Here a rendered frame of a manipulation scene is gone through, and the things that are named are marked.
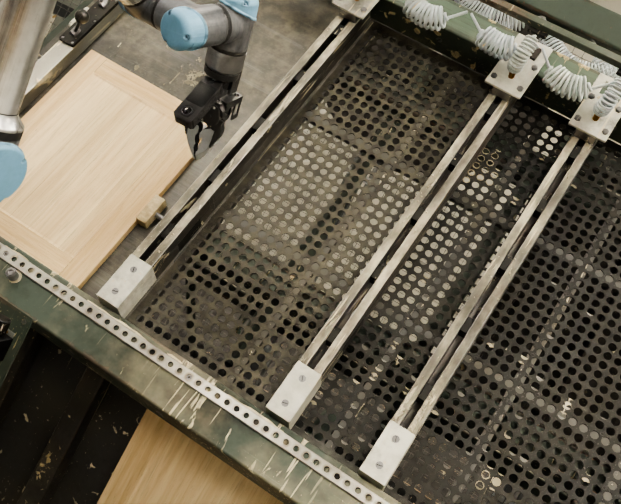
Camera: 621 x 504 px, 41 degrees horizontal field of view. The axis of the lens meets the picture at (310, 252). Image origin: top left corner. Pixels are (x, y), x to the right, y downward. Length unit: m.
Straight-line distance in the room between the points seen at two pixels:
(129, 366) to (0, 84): 0.79
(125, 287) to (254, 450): 0.47
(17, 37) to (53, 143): 0.97
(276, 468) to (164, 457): 0.44
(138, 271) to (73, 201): 0.29
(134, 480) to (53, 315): 0.49
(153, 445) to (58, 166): 0.73
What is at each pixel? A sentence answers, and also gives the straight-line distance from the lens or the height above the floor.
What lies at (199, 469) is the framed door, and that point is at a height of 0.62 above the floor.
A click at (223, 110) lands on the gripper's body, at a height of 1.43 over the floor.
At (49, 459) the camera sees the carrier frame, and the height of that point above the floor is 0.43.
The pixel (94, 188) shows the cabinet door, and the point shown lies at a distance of 2.12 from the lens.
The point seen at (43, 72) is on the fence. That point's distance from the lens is 2.34.
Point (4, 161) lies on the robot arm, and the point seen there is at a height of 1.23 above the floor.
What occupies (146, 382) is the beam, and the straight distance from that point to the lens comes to 1.85.
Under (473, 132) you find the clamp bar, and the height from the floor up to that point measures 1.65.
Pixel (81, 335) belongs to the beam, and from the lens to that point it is 1.91.
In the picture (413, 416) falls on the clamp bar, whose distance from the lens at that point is 1.82.
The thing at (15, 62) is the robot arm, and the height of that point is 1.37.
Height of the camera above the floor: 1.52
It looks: 9 degrees down
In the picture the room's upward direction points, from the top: 29 degrees clockwise
